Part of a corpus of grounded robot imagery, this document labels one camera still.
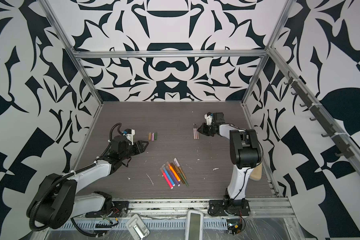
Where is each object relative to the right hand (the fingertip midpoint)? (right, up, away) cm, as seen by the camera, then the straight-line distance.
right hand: (200, 128), depth 100 cm
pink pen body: (-2, -4, +2) cm, 5 cm away
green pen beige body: (-4, -4, +2) cm, 6 cm away
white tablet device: (-7, -40, -33) cm, 53 cm away
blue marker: (-22, -23, -13) cm, 34 cm away
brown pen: (-1, -4, +1) cm, 5 cm away
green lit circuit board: (+12, -44, -29) cm, 54 cm away
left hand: (-32, -6, -13) cm, 35 cm away
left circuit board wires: (-48, -45, -27) cm, 71 cm away
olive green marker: (-13, -24, -14) cm, 30 cm away
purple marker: (-17, -26, -15) cm, 34 cm away
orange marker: (-18, -22, -13) cm, 31 cm away
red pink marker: (-20, -28, -17) cm, 38 cm away
